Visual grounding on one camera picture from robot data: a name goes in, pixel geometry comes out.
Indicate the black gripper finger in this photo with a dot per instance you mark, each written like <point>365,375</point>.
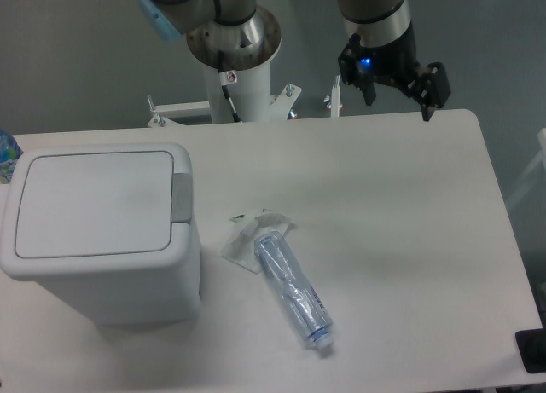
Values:
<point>366,85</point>
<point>430,89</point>

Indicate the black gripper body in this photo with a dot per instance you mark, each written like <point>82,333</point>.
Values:
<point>392,64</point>

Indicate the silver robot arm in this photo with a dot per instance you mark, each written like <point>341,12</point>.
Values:
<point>377,22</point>

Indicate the white trash can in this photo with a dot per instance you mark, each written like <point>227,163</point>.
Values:
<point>120,289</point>

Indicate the white trash can lid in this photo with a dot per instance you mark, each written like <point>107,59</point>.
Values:
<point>94,204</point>

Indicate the torn white paper wrapper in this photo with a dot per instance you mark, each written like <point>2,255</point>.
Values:
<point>239,247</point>

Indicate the grey lid push button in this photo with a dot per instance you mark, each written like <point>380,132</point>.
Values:
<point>182,198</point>

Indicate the crushed clear plastic bottle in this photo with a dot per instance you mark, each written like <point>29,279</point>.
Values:
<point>302,305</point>

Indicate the black device at table edge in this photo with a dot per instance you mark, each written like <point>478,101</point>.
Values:
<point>531,345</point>

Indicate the water bottle with label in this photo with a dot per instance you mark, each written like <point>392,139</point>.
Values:
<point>10,153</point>

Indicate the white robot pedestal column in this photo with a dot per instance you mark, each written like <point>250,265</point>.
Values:
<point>236,66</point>

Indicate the white frame at right edge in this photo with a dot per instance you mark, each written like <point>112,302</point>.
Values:
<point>528,177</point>

